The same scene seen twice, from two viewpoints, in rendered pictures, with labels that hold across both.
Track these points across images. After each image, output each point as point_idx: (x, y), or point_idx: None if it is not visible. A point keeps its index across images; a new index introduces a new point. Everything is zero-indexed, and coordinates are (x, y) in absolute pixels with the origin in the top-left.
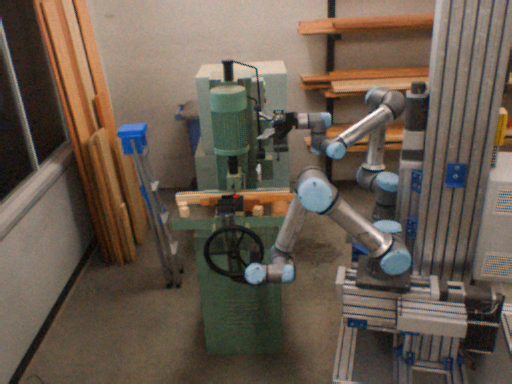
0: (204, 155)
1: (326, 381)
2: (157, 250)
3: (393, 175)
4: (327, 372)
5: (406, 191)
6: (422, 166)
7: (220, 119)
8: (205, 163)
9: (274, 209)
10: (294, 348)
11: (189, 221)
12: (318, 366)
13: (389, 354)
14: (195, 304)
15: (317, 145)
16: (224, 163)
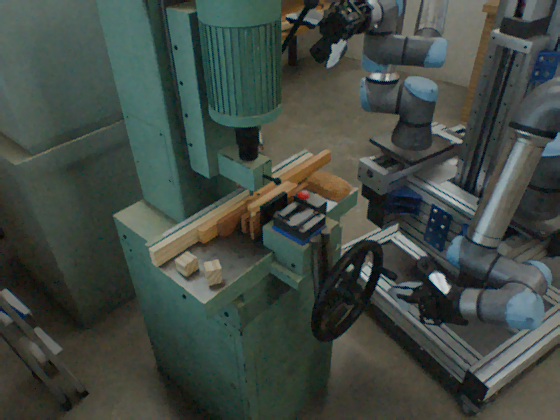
0: (32, 155)
1: (407, 373)
2: (30, 366)
3: (422, 79)
4: (395, 362)
5: (524, 86)
6: (549, 42)
7: (253, 44)
8: (40, 169)
9: (333, 190)
10: (333, 361)
11: (234, 285)
12: (379, 362)
13: None
14: (144, 400)
15: (395, 54)
16: (211, 145)
